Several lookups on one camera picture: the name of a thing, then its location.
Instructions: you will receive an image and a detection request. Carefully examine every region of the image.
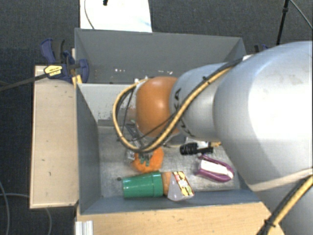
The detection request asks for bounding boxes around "orange toy pumpkin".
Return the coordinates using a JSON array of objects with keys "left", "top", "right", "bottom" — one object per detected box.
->
[{"left": 132, "top": 146, "right": 164, "bottom": 173}]

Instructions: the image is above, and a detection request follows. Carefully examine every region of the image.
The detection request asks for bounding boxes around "pale wood flat board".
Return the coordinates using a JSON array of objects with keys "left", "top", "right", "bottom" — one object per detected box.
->
[{"left": 29, "top": 65, "right": 80, "bottom": 209}]

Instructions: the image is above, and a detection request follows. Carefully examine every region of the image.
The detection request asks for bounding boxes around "triangular toy sandwich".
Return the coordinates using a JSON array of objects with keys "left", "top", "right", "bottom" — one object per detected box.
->
[{"left": 167, "top": 170, "right": 196, "bottom": 202}]

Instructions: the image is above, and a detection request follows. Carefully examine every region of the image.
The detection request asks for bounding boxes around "green plastic cup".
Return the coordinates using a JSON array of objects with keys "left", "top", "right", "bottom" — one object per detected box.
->
[{"left": 121, "top": 171, "right": 164, "bottom": 199}]

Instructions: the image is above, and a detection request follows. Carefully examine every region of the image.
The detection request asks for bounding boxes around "grey metal bin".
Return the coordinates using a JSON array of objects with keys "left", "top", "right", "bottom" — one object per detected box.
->
[{"left": 74, "top": 27, "right": 264, "bottom": 215}]

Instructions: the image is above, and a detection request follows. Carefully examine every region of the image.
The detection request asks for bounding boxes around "purple and white toy eggplant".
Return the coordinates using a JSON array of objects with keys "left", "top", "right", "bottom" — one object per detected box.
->
[{"left": 194, "top": 154, "right": 235, "bottom": 183}]

